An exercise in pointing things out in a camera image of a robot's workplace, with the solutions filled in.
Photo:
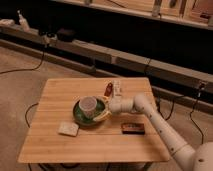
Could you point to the white square sponge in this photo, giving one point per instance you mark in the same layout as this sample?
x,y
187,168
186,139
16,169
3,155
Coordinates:
x,y
68,128

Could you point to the white spray bottle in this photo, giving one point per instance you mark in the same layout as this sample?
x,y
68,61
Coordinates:
x,y
23,22

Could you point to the black power adapter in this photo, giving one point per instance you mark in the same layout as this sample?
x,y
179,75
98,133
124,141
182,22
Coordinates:
x,y
66,35

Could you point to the white ceramic cup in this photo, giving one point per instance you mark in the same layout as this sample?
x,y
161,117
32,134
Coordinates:
x,y
88,106

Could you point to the wooden table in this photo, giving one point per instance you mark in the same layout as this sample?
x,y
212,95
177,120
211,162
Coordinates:
x,y
102,143

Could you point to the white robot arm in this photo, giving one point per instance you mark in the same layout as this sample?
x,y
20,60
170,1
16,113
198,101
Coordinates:
x,y
181,151

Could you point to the red pepper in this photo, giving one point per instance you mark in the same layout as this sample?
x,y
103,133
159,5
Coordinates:
x,y
108,90

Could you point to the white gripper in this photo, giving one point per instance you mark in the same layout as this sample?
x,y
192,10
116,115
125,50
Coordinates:
x,y
116,105

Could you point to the green ceramic bowl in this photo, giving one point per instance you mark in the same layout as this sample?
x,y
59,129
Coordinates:
x,y
81,119

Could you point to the white tube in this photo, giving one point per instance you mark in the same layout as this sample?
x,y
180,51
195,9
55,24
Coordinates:
x,y
117,91

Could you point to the dark red rectangular box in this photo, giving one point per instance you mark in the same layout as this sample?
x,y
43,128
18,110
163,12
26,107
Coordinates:
x,y
132,128

